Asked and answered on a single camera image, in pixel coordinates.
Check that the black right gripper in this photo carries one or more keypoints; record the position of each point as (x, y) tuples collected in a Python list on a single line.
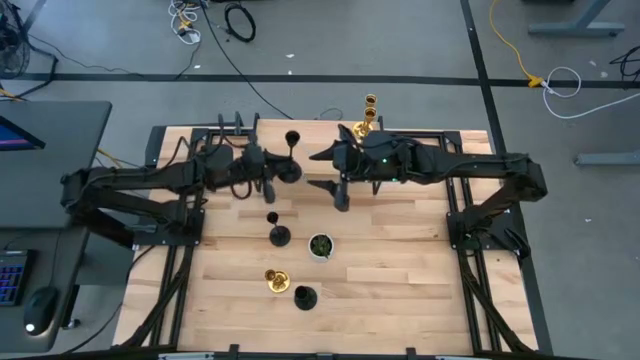
[(372, 157)]

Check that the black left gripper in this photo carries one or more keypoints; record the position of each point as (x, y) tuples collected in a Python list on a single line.
[(252, 165)]

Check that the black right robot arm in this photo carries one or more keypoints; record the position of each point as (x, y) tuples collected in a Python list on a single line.
[(475, 165)]

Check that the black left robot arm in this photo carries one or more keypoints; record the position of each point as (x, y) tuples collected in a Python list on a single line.
[(125, 175)]

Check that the wooden shelf black metal legs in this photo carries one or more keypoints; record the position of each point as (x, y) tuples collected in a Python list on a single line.
[(315, 150)]

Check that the succulent in white pot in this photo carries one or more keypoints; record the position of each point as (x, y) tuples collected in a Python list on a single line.
[(320, 246)]

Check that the dark grey desk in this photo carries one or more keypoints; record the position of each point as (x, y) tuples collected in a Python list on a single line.
[(60, 260), (40, 130)]

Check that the computer monitor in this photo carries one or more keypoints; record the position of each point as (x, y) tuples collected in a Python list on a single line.
[(15, 135)]

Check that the grey desk foot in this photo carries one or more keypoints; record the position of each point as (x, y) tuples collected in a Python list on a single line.
[(575, 27), (607, 159)]

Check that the black computer mouse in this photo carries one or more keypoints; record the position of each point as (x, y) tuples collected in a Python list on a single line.
[(39, 310)]

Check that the black backlit keyboard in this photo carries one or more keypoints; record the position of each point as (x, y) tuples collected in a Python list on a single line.
[(12, 277)]

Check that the black floor fan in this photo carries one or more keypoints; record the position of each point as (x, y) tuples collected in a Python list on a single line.
[(10, 50)]

